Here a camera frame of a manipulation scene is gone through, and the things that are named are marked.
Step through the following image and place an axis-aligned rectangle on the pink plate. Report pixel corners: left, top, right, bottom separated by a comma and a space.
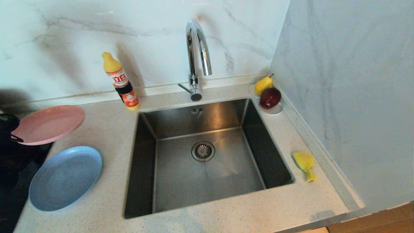
11, 105, 86, 146

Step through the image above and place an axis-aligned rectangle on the light blue plate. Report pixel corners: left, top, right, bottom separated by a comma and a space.
29, 146, 103, 212

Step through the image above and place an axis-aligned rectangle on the yellow orange dish soap bottle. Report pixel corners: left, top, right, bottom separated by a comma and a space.
102, 52, 140, 111

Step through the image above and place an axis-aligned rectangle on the chrome gooseneck faucet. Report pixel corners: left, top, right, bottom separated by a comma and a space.
177, 19, 213, 102

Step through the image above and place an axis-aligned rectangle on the yellow green sponge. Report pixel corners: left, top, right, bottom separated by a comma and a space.
292, 152, 318, 183

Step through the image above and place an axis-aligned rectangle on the stainless steel sink basin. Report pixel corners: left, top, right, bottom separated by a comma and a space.
125, 98, 295, 219

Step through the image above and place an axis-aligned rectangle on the metal sink drain strainer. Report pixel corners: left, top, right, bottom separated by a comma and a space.
191, 141, 215, 162

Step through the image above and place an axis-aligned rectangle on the black glass cooktop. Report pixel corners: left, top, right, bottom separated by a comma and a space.
0, 142, 54, 233

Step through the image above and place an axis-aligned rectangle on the yellow pear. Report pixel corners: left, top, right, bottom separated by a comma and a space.
255, 74, 274, 96

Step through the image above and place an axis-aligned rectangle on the dark red apple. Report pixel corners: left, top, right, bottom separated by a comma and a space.
259, 88, 281, 109

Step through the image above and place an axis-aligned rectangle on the small white dish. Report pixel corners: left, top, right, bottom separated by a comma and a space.
248, 84, 283, 116

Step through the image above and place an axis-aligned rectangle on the light wooden cabinet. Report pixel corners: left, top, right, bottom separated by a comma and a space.
327, 201, 414, 233

